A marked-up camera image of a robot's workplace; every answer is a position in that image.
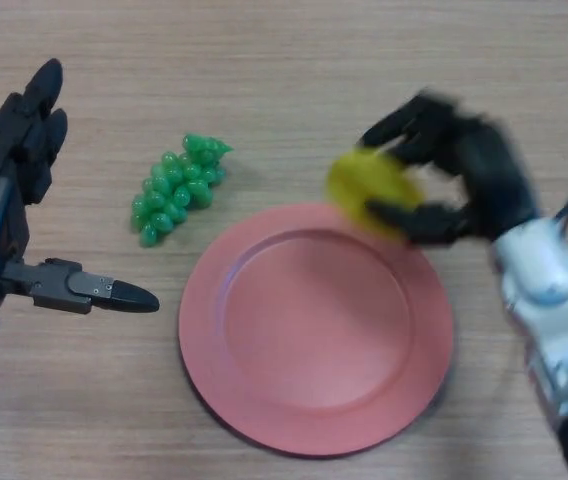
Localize pink round plate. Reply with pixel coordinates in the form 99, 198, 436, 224
178, 202, 456, 459

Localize yellow starfruit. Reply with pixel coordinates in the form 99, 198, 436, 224
324, 148, 426, 244

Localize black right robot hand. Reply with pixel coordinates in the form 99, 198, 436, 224
357, 91, 540, 247

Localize green grape bunch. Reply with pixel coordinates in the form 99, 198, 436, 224
130, 132, 235, 248

